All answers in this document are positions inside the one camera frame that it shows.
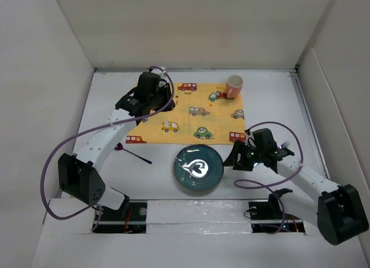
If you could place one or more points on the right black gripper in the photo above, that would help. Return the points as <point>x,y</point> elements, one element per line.
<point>231,160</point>

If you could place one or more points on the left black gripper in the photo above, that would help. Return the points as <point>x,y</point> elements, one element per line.
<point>164,88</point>

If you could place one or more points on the dark teal plate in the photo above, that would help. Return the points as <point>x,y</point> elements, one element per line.
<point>198,168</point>

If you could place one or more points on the iridescent metallic fork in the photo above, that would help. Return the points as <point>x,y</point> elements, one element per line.
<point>285,144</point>

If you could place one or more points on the yellow car print cloth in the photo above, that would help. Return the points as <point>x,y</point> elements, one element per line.
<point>203,114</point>

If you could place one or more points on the purple metallic spoon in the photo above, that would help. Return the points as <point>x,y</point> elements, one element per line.
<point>119,147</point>

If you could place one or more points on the pink cup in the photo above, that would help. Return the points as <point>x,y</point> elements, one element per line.
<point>234,85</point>

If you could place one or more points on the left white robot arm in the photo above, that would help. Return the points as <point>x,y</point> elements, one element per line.
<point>79,173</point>

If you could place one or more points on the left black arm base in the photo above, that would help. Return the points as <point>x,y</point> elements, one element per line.
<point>133,221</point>

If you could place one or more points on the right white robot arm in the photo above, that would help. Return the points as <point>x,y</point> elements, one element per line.
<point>336,210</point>

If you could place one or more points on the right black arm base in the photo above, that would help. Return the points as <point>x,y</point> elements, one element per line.
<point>266,216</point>

